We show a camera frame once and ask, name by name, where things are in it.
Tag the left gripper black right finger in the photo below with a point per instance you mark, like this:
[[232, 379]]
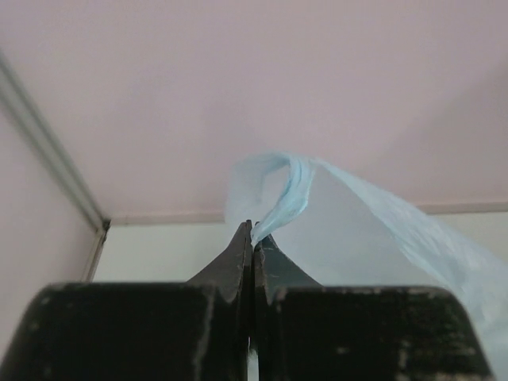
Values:
[[306, 331]]

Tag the left aluminium corner post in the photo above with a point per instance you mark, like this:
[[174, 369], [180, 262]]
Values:
[[37, 132]]

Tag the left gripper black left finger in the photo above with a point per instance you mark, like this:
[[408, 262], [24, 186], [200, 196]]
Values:
[[195, 330]]

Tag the blue cartoon plastic bag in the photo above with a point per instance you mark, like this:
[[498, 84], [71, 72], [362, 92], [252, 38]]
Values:
[[344, 231]]

